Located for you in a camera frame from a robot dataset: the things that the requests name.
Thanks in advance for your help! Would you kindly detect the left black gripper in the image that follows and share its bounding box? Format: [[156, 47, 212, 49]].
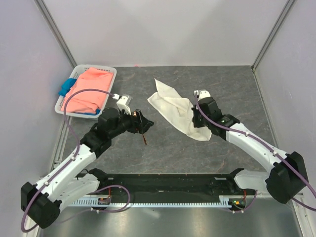
[[109, 107, 154, 139]]

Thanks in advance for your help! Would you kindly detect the copper spoon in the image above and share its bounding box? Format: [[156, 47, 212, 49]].
[[140, 113, 148, 145]]

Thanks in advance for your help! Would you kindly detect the white cloth napkin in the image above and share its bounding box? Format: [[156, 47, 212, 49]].
[[148, 79, 212, 141]]

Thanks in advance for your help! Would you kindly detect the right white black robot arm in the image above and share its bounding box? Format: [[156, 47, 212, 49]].
[[192, 95, 309, 203]]

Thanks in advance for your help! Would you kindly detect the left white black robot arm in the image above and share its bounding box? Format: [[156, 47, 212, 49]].
[[21, 108, 154, 229]]

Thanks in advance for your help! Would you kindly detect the pink cloth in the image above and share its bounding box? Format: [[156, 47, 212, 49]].
[[61, 67, 114, 115]]

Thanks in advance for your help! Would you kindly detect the white plastic basket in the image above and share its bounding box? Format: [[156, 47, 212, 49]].
[[55, 65, 117, 119]]

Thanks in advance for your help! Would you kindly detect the blue cloth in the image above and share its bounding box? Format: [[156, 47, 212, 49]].
[[58, 78, 77, 97]]

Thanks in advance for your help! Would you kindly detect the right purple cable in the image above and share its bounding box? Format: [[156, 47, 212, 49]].
[[194, 91, 316, 212]]

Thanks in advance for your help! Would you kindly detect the purple cable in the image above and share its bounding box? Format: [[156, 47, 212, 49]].
[[194, 91, 316, 212], [20, 88, 115, 233]]

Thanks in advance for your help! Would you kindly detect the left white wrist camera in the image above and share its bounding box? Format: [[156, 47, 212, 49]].
[[112, 94, 132, 115]]

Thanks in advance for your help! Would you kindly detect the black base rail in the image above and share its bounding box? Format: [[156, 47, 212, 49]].
[[89, 168, 255, 202]]

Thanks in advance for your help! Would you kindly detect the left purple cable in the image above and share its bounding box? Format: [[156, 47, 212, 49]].
[[20, 88, 115, 233]]

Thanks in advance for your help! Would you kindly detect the white slotted cable duct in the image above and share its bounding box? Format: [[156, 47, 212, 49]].
[[69, 195, 247, 208]]

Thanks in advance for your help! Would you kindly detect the right aluminium frame post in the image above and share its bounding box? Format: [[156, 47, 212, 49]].
[[251, 0, 296, 72]]

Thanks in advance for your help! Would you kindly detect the aluminium frame post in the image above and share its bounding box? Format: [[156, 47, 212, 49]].
[[34, 0, 77, 68], [251, 0, 296, 72]]

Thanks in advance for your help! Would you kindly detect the left aluminium frame post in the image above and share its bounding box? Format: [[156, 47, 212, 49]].
[[34, 0, 77, 68]]

